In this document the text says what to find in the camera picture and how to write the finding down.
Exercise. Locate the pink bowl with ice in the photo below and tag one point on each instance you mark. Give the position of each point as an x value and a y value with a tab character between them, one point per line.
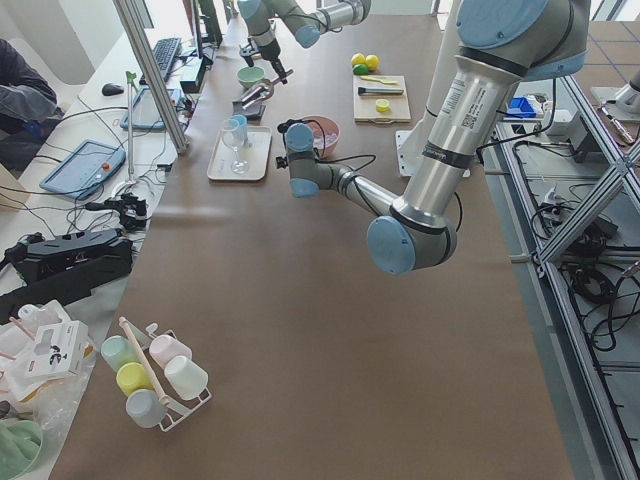
326	133

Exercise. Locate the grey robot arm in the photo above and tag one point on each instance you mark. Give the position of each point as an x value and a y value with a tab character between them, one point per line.
305	27
502	43

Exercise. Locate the light blue cup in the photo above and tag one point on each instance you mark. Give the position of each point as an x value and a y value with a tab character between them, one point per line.
241	132

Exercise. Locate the pink cup on rack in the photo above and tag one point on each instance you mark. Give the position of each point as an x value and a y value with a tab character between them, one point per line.
164	348

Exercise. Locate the white cup on rack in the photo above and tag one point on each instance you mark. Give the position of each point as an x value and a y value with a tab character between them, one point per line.
186	377

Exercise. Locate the green cup on rack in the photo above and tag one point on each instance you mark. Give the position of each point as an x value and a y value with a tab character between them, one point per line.
117	351

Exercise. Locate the yellow cup on rack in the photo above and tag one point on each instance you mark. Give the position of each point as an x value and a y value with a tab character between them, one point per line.
132	377

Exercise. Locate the grey cup on rack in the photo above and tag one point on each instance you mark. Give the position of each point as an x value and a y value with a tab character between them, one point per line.
144	408

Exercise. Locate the cream rabbit tray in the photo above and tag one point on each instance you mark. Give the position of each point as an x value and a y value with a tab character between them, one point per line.
255	153

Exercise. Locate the green bowl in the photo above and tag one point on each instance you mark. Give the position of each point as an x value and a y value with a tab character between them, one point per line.
248	76

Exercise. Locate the grey folded cloth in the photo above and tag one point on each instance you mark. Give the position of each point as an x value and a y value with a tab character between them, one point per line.
252	112

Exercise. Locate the clear wine glass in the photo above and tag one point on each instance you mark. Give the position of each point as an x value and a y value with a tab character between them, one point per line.
239	165

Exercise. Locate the black monitor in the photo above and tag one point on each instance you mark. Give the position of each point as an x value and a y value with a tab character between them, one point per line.
206	29

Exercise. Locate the yellow lemon lower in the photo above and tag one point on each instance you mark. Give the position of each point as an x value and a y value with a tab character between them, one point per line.
358	59

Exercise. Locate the green lime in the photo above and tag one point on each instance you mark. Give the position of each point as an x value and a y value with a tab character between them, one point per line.
360	69

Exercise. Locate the yellow plastic knife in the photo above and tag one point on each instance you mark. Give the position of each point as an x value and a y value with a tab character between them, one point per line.
380	80

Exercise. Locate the black keyboard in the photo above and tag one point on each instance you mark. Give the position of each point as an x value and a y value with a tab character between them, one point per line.
166	52

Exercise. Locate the bamboo cutting board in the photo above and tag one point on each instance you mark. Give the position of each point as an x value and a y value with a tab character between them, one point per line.
364	107

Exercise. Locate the blue teach pendant far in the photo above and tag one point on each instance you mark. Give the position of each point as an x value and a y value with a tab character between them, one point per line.
146	116

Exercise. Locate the blue teach pendant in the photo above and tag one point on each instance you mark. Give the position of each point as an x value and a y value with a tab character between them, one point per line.
84	170
146	116

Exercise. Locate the black computer mouse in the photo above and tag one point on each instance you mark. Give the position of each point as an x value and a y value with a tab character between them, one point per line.
111	89

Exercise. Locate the blue teach pendant near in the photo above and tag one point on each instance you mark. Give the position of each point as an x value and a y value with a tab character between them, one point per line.
84	170

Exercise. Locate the person in dark jacket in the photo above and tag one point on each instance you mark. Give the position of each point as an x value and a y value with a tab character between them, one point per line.
29	110

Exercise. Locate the white product box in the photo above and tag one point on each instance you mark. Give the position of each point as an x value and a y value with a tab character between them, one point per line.
58	350

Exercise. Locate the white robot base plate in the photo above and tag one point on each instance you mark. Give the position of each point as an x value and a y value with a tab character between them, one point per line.
409	148

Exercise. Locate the aluminium frame post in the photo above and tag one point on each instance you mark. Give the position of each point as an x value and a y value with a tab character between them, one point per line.
131	21

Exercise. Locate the white wire cup rack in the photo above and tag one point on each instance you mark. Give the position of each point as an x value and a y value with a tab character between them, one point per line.
177	409

